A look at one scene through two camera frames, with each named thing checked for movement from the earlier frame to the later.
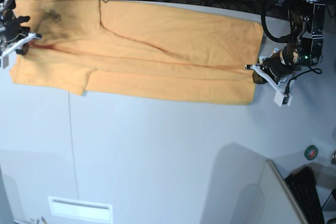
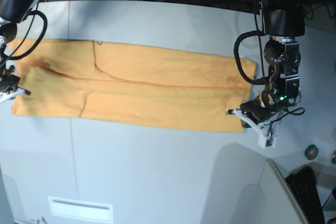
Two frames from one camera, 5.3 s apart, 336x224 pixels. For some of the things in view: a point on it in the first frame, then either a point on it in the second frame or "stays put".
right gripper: [282, 63] → [269, 102]
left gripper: [12, 27] → [8, 82]
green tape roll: [311, 152] stays put
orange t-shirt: [95, 44] → [102, 81]
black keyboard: [302, 183] stays put
